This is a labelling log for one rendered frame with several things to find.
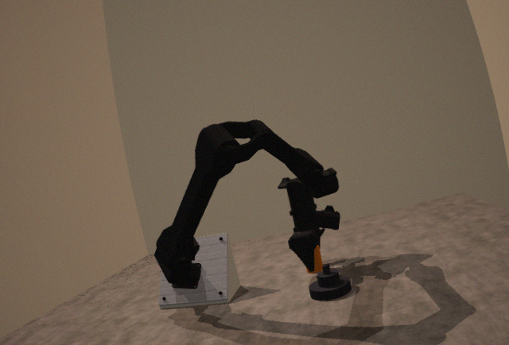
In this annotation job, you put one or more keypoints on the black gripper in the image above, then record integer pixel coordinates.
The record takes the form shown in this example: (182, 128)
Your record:
(305, 239)

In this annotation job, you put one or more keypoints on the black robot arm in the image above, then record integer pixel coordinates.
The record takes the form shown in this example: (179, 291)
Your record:
(217, 152)

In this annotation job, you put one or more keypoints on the dark grey round pedestal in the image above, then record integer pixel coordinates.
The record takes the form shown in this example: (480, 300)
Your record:
(329, 285)

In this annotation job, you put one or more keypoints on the orange knob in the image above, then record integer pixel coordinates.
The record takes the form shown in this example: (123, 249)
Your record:
(318, 262)

